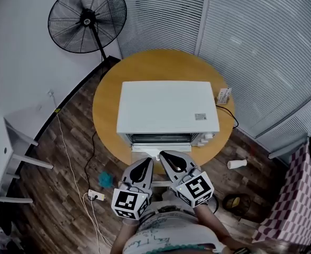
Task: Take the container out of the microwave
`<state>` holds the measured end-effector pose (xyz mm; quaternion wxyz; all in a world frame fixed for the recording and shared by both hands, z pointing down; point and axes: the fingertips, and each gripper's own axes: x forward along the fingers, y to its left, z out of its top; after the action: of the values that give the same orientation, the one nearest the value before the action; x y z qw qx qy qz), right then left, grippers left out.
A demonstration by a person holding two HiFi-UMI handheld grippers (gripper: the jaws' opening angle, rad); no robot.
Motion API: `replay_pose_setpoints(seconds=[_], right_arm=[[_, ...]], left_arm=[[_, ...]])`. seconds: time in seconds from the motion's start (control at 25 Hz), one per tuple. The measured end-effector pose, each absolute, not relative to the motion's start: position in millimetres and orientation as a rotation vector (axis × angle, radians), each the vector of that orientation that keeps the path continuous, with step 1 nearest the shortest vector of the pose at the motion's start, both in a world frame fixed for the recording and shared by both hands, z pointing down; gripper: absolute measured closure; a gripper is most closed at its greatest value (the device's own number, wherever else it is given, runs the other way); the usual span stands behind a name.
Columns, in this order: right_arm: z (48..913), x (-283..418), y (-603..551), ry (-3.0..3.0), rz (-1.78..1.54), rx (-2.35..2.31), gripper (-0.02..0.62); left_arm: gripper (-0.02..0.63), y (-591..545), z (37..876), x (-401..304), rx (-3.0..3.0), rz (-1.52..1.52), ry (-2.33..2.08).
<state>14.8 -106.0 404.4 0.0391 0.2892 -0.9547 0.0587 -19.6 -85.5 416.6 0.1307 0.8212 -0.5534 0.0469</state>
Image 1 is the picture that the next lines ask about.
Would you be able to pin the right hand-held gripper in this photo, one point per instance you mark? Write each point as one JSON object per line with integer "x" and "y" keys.
{"x": 190, "y": 179}

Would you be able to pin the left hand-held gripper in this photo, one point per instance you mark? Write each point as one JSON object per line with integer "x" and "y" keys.
{"x": 134, "y": 184}

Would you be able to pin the white microwave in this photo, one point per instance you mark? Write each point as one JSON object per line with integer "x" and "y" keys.
{"x": 166, "y": 107}

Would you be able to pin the person's right forearm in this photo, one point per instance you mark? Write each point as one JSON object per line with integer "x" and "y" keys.
{"x": 213, "y": 223}

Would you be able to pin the person's left forearm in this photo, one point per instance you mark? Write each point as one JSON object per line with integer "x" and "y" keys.
{"x": 125, "y": 237}

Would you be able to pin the blue fluffy duster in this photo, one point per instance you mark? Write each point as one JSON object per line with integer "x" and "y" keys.
{"x": 105, "y": 179}

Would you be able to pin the white power strip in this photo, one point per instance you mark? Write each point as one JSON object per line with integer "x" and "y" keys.
{"x": 96, "y": 195}

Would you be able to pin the white cup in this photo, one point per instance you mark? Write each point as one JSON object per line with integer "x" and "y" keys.
{"x": 237, "y": 164}

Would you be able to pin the black waste bin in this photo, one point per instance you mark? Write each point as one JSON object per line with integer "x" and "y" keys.
{"x": 236, "y": 204}

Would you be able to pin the person's printed white shirt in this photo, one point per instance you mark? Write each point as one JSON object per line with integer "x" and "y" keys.
{"x": 171, "y": 231}

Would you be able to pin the small white card box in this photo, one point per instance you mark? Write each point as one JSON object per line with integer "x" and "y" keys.
{"x": 223, "y": 95}

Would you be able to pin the pink checkered cloth cover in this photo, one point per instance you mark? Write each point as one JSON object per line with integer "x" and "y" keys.
{"x": 295, "y": 194}

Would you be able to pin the white window blinds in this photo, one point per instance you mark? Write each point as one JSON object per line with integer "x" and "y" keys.
{"x": 256, "y": 49}

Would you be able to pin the black standing fan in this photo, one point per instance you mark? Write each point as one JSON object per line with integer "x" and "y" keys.
{"x": 86, "y": 17}

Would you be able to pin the white wall socket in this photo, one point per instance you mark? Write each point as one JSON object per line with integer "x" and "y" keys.
{"x": 51, "y": 93}

